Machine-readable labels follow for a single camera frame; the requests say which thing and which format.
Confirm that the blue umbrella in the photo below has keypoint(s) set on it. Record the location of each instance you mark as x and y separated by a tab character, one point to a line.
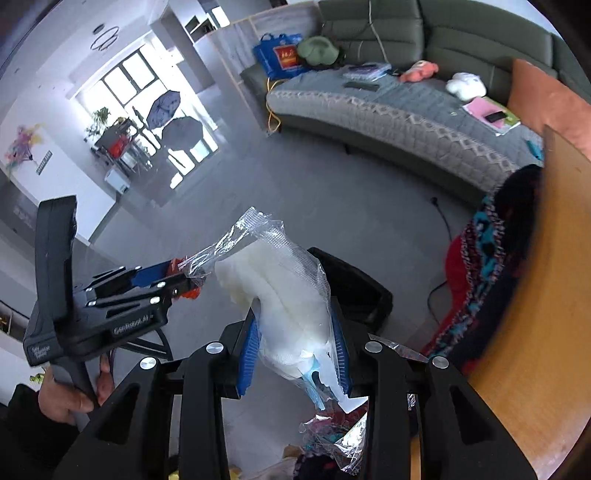
163	109

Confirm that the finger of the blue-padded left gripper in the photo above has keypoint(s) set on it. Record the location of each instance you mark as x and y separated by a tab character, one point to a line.
167	417

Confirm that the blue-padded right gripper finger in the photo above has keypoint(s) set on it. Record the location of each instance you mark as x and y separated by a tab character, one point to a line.
421	411

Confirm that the dark green sofa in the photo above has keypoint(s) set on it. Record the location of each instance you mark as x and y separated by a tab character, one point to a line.
458	36

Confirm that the clear bread wrapper bag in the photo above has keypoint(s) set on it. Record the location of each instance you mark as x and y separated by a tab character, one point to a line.
293	330

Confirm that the pink and green books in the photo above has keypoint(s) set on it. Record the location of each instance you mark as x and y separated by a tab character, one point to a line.
480	107

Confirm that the red round plastic lid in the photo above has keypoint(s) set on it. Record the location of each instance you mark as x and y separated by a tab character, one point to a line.
183	287

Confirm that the grey umbrella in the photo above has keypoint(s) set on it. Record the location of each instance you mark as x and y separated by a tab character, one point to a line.
182	133

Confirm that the pink plush toy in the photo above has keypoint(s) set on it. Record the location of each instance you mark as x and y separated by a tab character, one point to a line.
421	70

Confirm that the black phone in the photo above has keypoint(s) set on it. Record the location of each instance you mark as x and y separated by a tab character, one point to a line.
495	116

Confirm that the green hat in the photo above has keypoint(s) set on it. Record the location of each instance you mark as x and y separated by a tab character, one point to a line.
318	52

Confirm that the orange cushion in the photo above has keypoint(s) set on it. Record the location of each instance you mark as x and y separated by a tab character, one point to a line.
540	100

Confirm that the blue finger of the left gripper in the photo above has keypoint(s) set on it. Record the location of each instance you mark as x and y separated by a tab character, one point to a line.
146	276

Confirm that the ring ceiling lamp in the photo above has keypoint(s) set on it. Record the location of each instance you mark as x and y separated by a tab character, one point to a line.
105	39

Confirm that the grey quilted sofa cover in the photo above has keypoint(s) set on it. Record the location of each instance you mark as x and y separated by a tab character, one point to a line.
419	126

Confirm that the black trash bin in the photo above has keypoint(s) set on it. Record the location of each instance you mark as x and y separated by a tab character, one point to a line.
362	299

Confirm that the clear packet on sofa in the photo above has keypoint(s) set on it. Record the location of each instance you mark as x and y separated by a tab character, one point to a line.
368	72

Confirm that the colourful knitted blanket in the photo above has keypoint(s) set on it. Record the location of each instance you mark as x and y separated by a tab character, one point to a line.
483	267

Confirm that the white plush toy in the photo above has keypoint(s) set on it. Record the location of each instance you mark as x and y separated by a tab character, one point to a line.
466	86

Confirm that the black remote control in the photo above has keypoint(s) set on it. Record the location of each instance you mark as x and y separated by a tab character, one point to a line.
364	86

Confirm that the person's left hand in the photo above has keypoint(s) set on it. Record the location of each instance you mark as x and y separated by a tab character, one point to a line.
60	402

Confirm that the blue shopping bag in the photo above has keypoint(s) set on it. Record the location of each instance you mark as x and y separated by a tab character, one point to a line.
278	56

